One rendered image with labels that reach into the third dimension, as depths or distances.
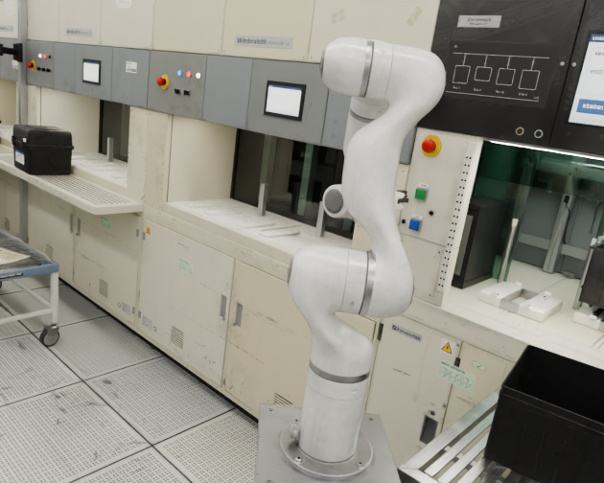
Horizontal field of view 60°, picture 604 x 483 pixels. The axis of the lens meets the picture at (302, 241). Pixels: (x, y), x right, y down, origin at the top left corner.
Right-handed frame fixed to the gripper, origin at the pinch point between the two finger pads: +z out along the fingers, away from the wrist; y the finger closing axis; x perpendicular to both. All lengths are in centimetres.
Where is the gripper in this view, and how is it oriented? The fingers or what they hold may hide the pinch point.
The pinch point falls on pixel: (400, 195)
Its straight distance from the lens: 157.8
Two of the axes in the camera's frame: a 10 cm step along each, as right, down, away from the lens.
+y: 7.3, 2.7, -6.2
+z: 6.7, -1.1, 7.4
